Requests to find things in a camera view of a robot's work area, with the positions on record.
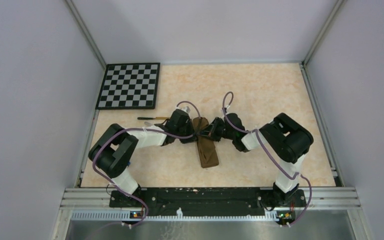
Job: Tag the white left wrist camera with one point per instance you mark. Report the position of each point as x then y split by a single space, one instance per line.
186 109

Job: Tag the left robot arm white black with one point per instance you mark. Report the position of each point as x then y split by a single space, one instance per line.
113 150

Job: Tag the aluminium frame rail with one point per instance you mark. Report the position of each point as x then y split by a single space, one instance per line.
93 204

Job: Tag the knife with wooden handle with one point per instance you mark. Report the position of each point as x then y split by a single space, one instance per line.
152 118

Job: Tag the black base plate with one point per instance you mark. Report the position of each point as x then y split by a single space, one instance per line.
209 201

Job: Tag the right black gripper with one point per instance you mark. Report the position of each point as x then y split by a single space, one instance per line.
207 131

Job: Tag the black white checkerboard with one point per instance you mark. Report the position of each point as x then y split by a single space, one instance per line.
129 86

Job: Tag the brown cloth napkin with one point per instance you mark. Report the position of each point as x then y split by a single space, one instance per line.
206 148

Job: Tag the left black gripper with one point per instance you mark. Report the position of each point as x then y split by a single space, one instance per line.
188 123

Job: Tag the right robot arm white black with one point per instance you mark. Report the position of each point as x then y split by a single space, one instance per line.
285 142

